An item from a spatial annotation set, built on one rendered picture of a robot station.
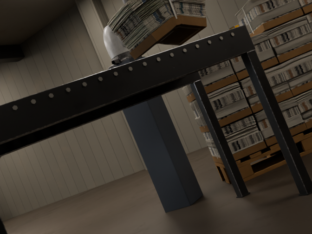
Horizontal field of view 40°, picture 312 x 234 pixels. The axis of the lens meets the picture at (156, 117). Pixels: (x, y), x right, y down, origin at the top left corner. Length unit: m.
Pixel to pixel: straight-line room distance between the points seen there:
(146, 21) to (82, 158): 5.86
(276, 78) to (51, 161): 5.95
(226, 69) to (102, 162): 4.92
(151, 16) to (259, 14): 1.08
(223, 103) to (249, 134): 0.26
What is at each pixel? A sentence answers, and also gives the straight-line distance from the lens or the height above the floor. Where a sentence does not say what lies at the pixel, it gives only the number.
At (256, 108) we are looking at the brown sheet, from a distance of 2.79.
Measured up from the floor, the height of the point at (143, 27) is 0.97.
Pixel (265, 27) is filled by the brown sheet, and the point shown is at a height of 0.85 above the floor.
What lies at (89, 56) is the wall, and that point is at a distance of 7.20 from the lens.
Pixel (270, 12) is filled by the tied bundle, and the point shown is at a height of 0.93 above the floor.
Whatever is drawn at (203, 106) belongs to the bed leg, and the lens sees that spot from 2.36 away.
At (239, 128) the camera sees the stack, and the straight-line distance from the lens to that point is 2.77.
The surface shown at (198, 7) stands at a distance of 2.14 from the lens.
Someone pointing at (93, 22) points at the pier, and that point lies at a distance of 6.84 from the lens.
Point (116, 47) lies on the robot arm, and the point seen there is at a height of 1.11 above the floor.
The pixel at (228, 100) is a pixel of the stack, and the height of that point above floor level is 0.52.
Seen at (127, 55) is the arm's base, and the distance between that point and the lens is 2.79.
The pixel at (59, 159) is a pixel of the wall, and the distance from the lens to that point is 8.04.
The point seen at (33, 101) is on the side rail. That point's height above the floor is 0.77.
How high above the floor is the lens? 0.52
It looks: 2 degrees up
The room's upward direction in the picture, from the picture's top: 23 degrees counter-clockwise
